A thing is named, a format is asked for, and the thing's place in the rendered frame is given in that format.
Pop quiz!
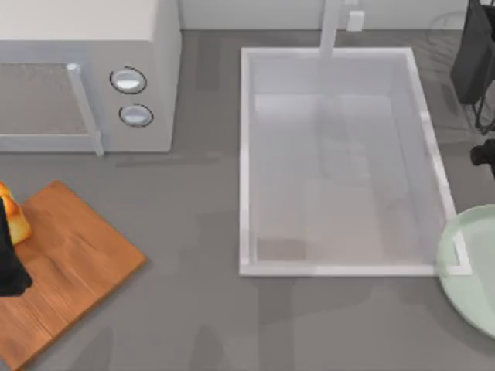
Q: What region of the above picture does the white sink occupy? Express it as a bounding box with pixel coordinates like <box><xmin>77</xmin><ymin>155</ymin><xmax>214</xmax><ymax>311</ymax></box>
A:
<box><xmin>238</xmin><ymin>46</ymin><xmax>473</xmax><ymax>279</ymax></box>

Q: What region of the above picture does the small microwave knob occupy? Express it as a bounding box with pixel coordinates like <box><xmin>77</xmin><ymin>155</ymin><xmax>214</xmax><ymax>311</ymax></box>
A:
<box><xmin>118</xmin><ymin>103</ymin><xmax>155</xmax><ymax>128</ymax></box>

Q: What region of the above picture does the pale microwave oven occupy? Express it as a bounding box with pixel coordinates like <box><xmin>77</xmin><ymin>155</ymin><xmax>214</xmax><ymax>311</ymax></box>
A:
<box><xmin>0</xmin><ymin>0</ymin><xmax>183</xmax><ymax>156</ymax></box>

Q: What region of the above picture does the large microwave knob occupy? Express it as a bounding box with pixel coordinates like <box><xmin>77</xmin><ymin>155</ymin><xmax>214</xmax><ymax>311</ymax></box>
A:
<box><xmin>109</xmin><ymin>66</ymin><xmax>149</xmax><ymax>95</ymax></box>

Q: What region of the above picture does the tall white tap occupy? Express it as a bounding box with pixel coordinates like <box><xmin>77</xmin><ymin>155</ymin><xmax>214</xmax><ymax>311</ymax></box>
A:
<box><xmin>318</xmin><ymin>0</ymin><xmax>346</xmax><ymax>60</ymax></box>

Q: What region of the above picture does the wooden cutting board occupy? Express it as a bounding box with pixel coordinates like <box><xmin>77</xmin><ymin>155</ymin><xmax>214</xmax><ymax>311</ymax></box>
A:
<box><xmin>0</xmin><ymin>179</ymin><xmax>149</xmax><ymax>371</ymax></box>

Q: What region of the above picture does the microwave door with mesh window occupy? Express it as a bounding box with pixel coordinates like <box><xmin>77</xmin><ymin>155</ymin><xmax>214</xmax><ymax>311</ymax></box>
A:
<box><xmin>0</xmin><ymin>61</ymin><xmax>97</xmax><ymax>155</ymax></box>

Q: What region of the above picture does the golden bread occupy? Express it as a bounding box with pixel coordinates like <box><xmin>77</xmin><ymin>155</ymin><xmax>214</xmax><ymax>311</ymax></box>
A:
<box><xmin>0</xmin><ymin>181</ymin><xmax>32</xmax><ymax>246</ymax></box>

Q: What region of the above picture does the pale green plate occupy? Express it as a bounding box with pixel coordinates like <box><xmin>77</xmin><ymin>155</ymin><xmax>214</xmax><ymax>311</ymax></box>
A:
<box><xmin>435</xmin><ymin>204</ymin><xmax>495</xmax><ymax>338</ymax></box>

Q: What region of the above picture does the pale microwave door handle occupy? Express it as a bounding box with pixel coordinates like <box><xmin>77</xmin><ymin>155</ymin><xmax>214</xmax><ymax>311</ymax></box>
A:
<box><xmin>65</xmin><ymin>62</ymin><xmax>106</xmax><ymax>157</ymax></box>

